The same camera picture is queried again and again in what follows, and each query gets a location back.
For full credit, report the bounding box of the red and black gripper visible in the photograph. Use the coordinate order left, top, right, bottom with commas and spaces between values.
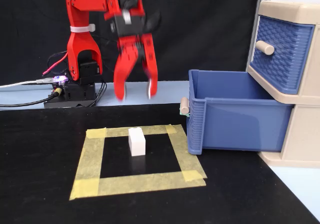
109, 13, 159, 102

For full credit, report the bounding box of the beige handle with green tape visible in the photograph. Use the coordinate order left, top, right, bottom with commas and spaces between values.
179, 96, 191, 116

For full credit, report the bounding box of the white cube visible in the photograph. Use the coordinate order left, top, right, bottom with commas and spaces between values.
128, 127, 147, 157

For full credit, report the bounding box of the blue drawer with green tape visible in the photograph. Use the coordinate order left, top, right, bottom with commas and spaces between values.
186, 69, 293, 156

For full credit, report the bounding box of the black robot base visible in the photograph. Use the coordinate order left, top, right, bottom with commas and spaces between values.
43, 60, 103, 109

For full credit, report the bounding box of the blue woven-pattern drawer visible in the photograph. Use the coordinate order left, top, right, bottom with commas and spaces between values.
249, 15, 315, 95

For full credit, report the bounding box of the beige plastic drawer cabinet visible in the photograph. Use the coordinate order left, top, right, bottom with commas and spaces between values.
246, 0, 320, 169

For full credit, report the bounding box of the white zip tie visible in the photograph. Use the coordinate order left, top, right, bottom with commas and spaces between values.
69, 23, 96, 34

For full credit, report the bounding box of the yellow masking tape strip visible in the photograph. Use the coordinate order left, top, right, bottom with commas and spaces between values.
85, 124, 185, 139
72, 128, 107, 182
69, 170, 208, 201
164, 125, 208, 182

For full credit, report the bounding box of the black backdrop curtain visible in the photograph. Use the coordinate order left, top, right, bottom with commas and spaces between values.
0, 0, 261, 84

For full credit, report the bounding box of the controller board with LED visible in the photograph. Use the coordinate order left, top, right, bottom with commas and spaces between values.
51, 75, 69, 87

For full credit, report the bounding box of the black mat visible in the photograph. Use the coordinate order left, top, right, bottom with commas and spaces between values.
0, 102, 320, 224

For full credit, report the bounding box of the thin black cable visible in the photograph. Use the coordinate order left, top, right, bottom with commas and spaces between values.
86, 81, 105, 107
94, 81, 108, 107
46, 50, 70, 68

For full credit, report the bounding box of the red wire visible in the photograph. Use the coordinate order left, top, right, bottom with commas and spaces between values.
42, 51, 70, 76

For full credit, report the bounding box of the thick black power cable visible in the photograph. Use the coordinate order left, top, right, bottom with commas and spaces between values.
0, 95, 57, 108

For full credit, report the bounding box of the silver USB cable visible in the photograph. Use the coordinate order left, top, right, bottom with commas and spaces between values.
0, 78, 55, 89

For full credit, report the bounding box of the beige cylindrical drawer handle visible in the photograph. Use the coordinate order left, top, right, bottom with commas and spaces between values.
254, 40, 275, 56

